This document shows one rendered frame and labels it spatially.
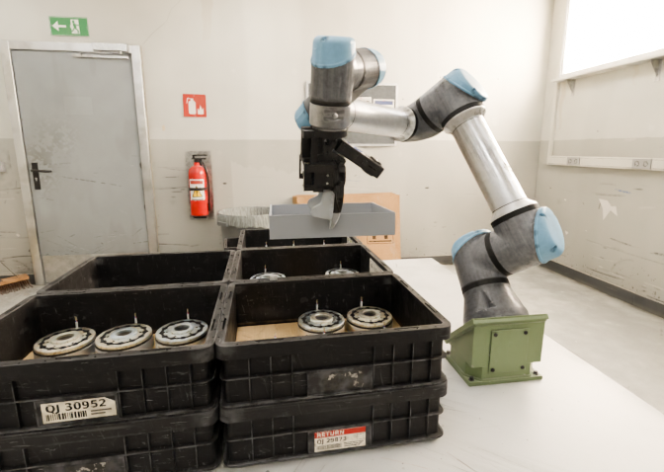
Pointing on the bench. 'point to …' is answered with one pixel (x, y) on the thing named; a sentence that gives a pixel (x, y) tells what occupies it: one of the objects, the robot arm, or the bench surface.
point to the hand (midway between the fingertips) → (333, 221)
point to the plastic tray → (362, 216)
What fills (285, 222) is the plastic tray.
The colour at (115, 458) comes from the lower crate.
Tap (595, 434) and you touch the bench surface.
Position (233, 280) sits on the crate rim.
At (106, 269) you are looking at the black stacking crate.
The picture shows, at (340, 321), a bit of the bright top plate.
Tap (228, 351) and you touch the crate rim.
